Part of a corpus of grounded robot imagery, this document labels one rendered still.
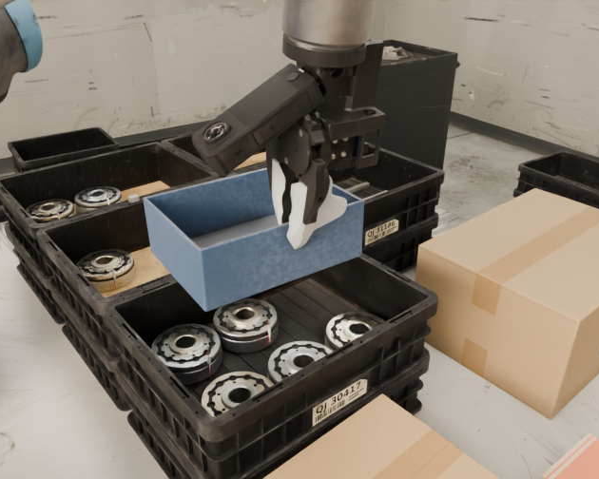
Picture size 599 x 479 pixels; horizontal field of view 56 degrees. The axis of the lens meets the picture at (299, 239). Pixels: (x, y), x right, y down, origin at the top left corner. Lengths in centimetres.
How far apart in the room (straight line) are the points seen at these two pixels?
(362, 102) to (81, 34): 364
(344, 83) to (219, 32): 395
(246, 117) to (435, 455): 45
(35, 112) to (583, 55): 352
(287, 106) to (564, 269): 69
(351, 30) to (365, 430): 48
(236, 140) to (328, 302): 58
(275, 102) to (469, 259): 62
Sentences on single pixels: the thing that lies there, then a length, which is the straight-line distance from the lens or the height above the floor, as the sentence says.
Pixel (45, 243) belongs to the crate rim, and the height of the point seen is 93.
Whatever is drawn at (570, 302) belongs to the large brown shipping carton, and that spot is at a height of 90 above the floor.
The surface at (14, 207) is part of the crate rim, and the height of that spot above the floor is 93.
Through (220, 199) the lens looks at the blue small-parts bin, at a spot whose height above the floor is 111.
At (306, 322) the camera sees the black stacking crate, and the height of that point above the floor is 83.
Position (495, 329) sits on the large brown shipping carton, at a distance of 102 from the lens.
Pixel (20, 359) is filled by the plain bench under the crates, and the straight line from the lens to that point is 120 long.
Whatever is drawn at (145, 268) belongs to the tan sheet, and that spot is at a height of 83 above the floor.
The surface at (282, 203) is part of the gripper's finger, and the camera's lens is 57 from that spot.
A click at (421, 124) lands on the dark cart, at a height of 60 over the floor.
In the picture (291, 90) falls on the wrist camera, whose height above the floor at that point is 129.
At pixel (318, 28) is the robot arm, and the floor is 134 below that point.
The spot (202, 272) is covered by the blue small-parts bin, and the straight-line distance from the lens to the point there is 55.
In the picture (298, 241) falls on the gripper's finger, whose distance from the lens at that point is 57.
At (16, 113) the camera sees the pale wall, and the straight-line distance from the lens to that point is 411.
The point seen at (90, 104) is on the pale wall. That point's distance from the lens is 419.
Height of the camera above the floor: 140
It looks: 29 degrees down
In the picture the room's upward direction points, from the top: straight up
